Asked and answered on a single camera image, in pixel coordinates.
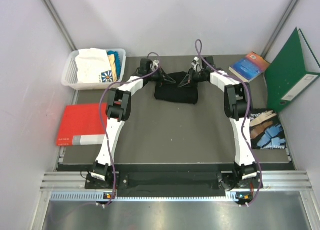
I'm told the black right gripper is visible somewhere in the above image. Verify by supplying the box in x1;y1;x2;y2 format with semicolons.
178;68;205;89

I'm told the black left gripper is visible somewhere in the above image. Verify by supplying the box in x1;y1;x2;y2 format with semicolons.
146;66;175;86

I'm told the black printed t-shirt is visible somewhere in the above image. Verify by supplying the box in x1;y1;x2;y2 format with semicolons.
250;108;287;149

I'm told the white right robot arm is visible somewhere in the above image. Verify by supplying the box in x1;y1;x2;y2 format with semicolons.
178;57;258;188

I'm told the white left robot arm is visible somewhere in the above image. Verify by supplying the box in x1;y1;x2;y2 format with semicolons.
91;58;175;188

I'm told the blue t-shirt in basket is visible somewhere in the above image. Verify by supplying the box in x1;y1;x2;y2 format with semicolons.
107;50;122;80

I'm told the cream t-shirt in basket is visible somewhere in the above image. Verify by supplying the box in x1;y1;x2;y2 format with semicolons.
107;54;118;82

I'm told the blue orange book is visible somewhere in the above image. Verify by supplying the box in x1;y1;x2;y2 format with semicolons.
229;52;270;82

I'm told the white t-shirt with flower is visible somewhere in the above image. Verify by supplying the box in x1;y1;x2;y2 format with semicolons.
75;48;112;83

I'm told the white plastic laundry basket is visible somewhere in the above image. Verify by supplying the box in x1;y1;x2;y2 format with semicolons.
61;48;126;90

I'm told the green binder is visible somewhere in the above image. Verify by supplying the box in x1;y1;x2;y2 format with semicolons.
265;28;320;112

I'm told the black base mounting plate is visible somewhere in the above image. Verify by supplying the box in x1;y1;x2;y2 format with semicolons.
85;172;260;194

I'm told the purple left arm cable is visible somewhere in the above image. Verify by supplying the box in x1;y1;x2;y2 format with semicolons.
98;52;161;207

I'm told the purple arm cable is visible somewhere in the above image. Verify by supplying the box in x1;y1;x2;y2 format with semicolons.
98;52;161;207
194;39;263;207

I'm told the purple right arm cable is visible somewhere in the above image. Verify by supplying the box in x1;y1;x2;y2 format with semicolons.
194;39;263;207

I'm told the aluminium rail frame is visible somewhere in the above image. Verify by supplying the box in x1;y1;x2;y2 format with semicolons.
30;170;320;229

